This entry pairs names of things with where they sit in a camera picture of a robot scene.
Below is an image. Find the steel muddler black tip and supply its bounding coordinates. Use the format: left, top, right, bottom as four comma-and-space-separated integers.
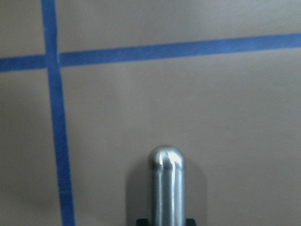
148, 145, 186, 226

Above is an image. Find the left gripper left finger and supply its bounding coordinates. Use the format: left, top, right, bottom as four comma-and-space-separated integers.
136, 218, 148, 226

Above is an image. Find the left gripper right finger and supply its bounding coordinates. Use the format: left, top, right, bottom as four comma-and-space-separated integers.
185, 218, 196, 226

